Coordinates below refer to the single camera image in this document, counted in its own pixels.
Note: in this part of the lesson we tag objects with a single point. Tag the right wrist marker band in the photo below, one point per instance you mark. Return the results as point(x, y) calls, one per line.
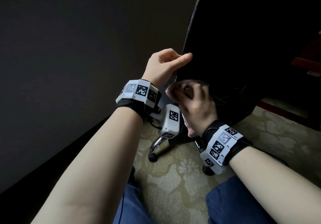
point(223, 143)

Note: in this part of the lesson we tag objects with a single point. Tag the left wrist marker band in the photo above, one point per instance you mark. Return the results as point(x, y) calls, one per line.
point(140, 95)

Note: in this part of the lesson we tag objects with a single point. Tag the blue trousers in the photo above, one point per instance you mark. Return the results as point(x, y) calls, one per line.
point(233, 203)

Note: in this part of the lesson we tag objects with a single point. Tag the person's left hand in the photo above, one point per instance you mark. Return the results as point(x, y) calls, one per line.
point(163, 65)

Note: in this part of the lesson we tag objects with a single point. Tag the person's right hand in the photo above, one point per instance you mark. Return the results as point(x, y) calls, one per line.
point(195, 106)

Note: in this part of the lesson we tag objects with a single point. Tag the red wooden table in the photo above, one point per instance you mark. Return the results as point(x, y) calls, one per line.
point(308, 60)

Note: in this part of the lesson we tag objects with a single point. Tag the person's right forearm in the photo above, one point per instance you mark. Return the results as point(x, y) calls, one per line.
point(273, 186)

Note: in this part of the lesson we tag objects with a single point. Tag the wrist marker band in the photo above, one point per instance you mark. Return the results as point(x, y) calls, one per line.
point(223, 143)
point(140, 95)

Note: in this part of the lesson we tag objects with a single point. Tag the person's left forearm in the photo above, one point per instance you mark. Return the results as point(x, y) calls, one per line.
point(87, 173)

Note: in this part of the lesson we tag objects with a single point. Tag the black office chair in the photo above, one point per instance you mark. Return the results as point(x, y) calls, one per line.
point(250, 43)

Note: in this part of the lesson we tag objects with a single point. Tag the pink cleaning cloth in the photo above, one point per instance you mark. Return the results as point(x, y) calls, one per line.
point(186, 124)

